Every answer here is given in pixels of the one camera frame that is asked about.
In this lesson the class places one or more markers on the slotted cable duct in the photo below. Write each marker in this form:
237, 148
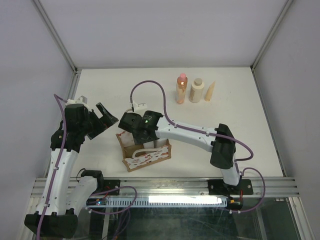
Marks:
159, 201

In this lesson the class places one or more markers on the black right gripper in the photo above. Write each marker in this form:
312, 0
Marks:
138, 140

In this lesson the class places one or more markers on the cream bottle with round cap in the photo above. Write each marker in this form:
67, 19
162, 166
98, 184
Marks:
196, 90

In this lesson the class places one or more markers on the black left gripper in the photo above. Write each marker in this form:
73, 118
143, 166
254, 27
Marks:
109, 119

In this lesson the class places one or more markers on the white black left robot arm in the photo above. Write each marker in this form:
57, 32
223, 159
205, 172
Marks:
57, 213

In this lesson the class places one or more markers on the burlap cat print canvas bag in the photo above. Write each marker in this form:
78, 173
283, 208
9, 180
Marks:
135, 156

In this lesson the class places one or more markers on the tan cone shaped tube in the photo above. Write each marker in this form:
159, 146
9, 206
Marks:
209, 92

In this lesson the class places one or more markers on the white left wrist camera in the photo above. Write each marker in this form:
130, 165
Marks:
81, 100

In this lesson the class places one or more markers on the orange bottle with pink cap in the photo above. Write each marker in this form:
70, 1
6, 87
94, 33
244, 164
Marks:
181, 88

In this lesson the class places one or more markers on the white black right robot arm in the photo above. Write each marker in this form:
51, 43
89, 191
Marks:
218, 141

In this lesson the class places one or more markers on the white frosted rectangular bottle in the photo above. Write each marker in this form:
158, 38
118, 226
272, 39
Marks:
149, 145

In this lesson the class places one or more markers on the aluminium enclosure frame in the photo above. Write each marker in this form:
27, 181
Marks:
123, 34

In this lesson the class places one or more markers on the aluminium mounting rail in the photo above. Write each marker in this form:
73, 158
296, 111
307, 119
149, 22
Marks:
252, 187

